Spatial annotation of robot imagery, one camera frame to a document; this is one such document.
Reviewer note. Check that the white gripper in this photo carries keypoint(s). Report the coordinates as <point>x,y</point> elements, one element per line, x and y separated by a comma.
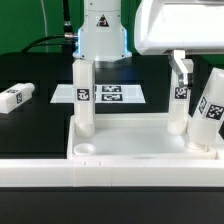
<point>196,26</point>

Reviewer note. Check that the white desk top tray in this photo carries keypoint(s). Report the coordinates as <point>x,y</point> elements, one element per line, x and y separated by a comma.
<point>137,136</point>

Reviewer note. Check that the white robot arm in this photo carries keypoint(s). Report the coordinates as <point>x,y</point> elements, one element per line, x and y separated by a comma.
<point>102,37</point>

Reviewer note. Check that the fiducial marker sheet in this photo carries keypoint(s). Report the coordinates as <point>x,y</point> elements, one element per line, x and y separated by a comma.
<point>106,93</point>

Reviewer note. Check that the white L-shaped fence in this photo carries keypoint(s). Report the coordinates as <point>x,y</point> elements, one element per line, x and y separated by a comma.
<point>114,172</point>

